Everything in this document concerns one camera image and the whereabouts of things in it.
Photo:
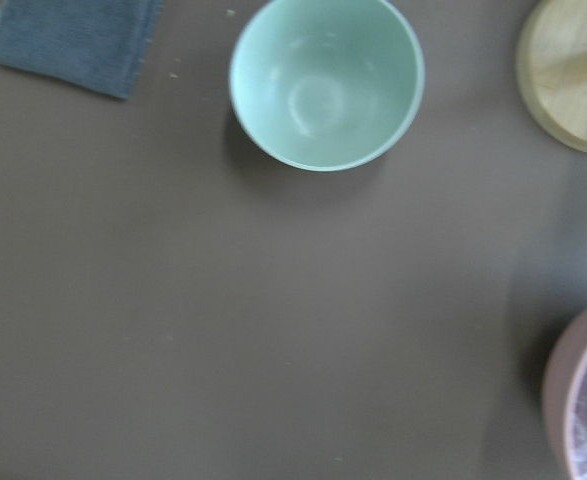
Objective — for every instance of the green bowl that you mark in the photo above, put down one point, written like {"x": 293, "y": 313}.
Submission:
{"x": 326, "y": 85}

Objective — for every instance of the grey folded cloth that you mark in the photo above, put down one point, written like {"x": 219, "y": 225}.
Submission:
{"x": 97, "y": 45}

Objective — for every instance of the wooden cup tree stand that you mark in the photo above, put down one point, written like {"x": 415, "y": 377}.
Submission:
{"x": 551, "y": 69}

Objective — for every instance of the pink ice bowl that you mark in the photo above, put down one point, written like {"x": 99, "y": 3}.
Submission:
{"x": 564, "y": 399}

